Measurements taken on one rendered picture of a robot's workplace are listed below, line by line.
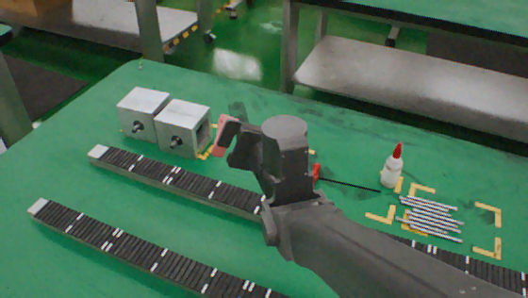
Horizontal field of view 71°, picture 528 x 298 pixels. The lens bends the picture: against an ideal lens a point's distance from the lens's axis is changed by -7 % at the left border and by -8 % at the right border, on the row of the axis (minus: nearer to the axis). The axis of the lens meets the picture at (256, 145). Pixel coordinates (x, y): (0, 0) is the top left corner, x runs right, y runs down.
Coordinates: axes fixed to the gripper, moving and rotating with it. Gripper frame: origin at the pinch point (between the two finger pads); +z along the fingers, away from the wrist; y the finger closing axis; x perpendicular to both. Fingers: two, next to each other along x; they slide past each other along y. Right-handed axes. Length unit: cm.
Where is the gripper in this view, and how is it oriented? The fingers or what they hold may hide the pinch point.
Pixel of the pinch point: (247, 125)
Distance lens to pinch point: 67.8
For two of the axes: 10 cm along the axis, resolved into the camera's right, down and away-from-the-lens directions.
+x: -3.9, 8.3, 4.0
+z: -3.1, -5.3, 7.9
